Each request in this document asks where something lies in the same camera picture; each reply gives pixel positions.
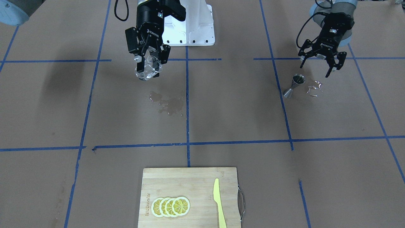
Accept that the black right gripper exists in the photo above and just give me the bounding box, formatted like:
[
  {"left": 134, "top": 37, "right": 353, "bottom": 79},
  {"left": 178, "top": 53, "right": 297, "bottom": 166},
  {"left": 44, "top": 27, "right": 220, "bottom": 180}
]
[{"left": 125, "top": 0, "right": 186, "bottom": 73}]

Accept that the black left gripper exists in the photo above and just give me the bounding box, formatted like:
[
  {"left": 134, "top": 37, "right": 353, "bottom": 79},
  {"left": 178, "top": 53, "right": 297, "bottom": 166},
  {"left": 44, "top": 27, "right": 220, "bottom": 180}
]
[{"left": 298, "top": 12, "right": 354, "bottom": 78}]

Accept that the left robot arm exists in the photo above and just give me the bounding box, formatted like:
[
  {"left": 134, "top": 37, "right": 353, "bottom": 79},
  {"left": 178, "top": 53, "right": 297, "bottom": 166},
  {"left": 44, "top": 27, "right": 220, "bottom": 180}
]
[{"left": 296, "top": 0, "right": 358, "bottom": 78}]

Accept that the wooden cutting board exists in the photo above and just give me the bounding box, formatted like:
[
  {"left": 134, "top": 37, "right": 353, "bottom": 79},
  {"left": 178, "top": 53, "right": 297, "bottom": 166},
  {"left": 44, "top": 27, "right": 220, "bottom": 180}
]
[{"left": 137, "top": 167, "right": 241, "bottom": 228}]

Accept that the lemon slice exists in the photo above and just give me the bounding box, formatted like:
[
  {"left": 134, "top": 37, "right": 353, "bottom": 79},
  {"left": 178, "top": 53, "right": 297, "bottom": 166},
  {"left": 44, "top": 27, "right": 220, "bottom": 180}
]
[
  {"left": 152, "top": 197, "right": 164, "bottom": 218},
  {"left": 159, "top": 197, "right": 171, "bottom": 217},
  {"left": 165, "top": 198, "right": 177, "bottom": 218}
]

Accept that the lemon slice nearest knife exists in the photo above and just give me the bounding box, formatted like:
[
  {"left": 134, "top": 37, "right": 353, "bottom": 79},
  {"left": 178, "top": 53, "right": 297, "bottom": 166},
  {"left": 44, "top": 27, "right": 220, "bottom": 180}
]
[{"left": 172, "top": 196, "right": 190, "bottom": 216}]

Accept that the yellow plastic knife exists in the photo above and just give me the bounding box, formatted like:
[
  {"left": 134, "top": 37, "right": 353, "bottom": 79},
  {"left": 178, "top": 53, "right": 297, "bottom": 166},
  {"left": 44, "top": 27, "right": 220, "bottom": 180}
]
[{"left": 213, "top": 178, "right": 227, "bottom": 228}]

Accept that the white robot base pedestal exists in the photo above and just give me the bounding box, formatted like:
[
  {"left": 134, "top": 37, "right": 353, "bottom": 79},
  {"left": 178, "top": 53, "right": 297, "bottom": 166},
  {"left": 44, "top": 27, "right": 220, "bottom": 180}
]
[{"left": 162, "top": 0, "right": 215, "bottom": 46}]

